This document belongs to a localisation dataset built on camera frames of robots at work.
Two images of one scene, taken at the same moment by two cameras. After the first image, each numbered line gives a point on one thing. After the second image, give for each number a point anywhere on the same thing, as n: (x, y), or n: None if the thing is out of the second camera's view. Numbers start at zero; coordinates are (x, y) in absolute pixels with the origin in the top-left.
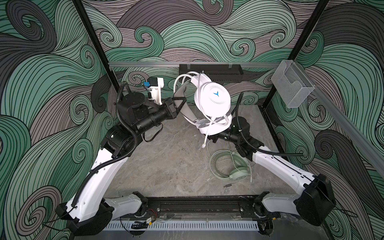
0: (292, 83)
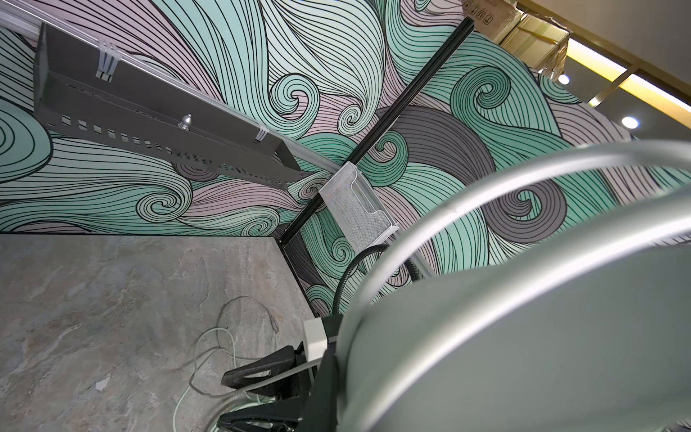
0: (356, 208)
